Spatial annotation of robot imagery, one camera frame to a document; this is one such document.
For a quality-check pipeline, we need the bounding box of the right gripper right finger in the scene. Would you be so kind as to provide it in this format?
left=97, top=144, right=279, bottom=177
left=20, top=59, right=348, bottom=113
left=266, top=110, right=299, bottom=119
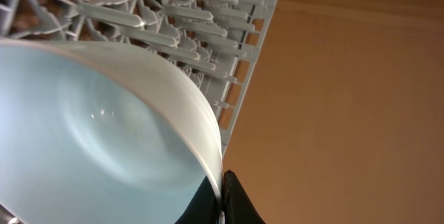
left=222, top=170, right=265, bottom=224

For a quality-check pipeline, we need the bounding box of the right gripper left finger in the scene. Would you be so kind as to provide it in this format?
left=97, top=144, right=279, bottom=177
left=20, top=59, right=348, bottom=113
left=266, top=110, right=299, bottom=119
left=176, top=177, right=219, bottom=224

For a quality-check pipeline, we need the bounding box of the small light blue bowl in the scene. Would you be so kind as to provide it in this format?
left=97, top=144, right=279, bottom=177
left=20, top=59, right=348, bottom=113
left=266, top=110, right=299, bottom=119
left=1, top=40, right=222, bottom=223

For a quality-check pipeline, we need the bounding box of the grey dishwasher rack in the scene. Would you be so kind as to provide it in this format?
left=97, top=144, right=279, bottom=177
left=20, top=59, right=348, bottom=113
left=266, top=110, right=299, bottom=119
left=1, top=0, right=278, bottom=147

